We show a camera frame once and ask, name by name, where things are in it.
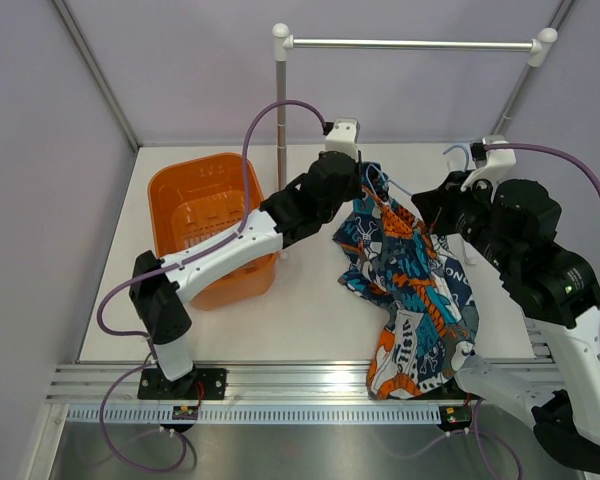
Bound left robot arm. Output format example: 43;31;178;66
129;148;362;399

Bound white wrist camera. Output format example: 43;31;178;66
461;134;516;192
324;118;360;161

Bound aluminium mounting rail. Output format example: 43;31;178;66
44;360;566;406

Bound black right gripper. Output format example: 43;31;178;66
413;170;519;275

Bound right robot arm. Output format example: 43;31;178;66
412;171;600;475

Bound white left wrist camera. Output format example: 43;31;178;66
324;118;360;161

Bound silver clothes rack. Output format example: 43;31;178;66
272;23;558;188

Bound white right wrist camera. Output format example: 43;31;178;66
461;134;516;192

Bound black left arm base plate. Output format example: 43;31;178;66
137;368;227;401

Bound colourful patterned shorts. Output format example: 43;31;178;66
333;163;479;400

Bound white slotted cable duct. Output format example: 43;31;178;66
67;404;442;425

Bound orange plastic basket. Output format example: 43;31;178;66
147;153;277;311

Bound light blue clothes hanger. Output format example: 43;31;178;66
364;143;472;198

